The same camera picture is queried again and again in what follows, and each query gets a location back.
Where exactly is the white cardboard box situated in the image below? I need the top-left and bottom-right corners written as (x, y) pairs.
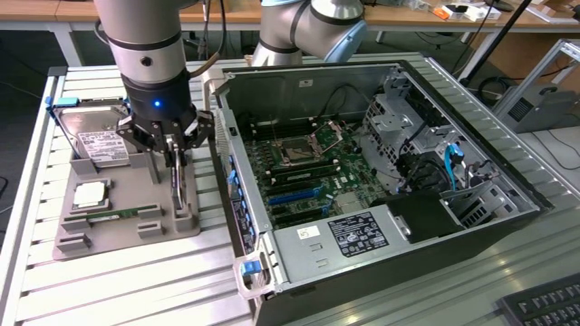
top-left (464, 6), bottom-right (503, 23)

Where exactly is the gray metal control box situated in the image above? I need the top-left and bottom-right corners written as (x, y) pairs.
top-left (492, 84), bottom-right (580, 134)

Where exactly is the black plastic shroud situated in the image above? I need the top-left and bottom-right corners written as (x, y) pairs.
top-left (384, 190), bottom-right (468, 245)

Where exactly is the metal socket cover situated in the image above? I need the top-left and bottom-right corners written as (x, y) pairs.
top-left (307, 120), bottom-right (347, 154)

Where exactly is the black cable bundle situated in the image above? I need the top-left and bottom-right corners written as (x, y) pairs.
top-left (398, 120), bottom-right (455, 194)

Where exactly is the coiled black floor cable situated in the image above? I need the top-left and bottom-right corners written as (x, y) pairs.
top-left (476, 76), bottom-right (516, 103)

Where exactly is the gray power supply unit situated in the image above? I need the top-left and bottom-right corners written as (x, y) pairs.
top-left (271, 209), bottom-right (392, 285)

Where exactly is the hard disk in blue carrier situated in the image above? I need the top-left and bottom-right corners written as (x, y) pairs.
top-left (44, 96), bottom-right (140, 170)

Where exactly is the black looped wire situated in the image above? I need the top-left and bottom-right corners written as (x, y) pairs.
top-left (324, 84), bottom-right (371, 120)

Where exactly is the gray looped wire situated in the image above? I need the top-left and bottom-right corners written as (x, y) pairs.
top-left (462, 158), bottom-right (503, 186)

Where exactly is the green RAM stick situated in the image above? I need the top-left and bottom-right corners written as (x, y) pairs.
top-left (86, 209), bottom-right (144, 223)

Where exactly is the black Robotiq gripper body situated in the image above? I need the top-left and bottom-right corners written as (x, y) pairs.
top-left (120, 69), bottom-right (203, 127)

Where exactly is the blue wire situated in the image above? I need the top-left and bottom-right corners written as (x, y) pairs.
top-left (446, 142), bottom-right (467, 193)

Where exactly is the green Dell motherboard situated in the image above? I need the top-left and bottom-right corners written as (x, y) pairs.
top-left (242, 117), bottom-right (395, 232)

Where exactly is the gray plastic parts rack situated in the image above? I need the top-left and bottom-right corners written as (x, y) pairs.
top-left (52, 149), bottom-right (203, 262)

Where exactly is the sleeved robot cable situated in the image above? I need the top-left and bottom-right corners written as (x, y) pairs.
top-left (188, 0), bottom-right (230, 76)

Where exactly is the wooden desk with white frame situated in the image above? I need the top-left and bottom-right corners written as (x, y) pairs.
top-left (0, 0), bottom-right (86, 67)
top-left (55, 0), bottom-right (580, 81)

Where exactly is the black RAM slot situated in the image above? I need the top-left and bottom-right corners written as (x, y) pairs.
top-left (266, 161), bottom-right (338, 175)
top-left (250, 117), bottom-right (314, 128)
top-left (252, 124), bottom-right (318, 135)
top-left (268, 164), bottom-right (339, 179)
top-left (251, 120), bottom-right (316, 132)
top-left (254, 127), bottom-right (319, 139)
top-left (264, 158), bottom-right (335, 172)

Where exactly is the perforated metal disk bay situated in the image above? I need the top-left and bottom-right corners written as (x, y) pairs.
top-left (362, 93), bottom-right (458, 191)

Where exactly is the silver chipset heatsink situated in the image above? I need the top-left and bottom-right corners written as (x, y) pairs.
top-left (335, 198), bottom-right (370, 214)

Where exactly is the black keyboard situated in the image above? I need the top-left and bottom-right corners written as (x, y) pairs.
top-left (496, 274), bottom-right (580, 326)

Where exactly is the silver CPU chip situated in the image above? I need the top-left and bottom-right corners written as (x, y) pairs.
top-left (72, 183), bottom-right (111, 209)

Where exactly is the white paper stack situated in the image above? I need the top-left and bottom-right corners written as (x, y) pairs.
top-left (526, 5), bottom-right (580, 24)

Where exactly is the grey box on right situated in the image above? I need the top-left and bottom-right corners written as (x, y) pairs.
top-left (511, 38), bottom-right (580, 116)

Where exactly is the graphics card with black shroud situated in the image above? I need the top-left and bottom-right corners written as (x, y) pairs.
top-left (163, 134), bottom-right (190, 214)

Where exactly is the wooden block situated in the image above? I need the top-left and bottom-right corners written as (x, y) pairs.
top-left (546, 0), bottom-right (580, 16)

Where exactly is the slotted metal disk bay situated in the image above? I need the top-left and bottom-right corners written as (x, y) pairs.
top-left (440, 179), bottom-right (523, 229)

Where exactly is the black open PC case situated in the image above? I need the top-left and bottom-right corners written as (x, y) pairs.
top-left (202, 59), bottom-right (556, 326)

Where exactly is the CPU socket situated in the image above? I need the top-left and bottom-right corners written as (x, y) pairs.
top-left (274, 134), bottom-right (322, 167)

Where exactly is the black tripod pole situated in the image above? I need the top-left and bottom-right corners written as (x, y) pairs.
top-left (456, 0), bottom-right (535, 84)

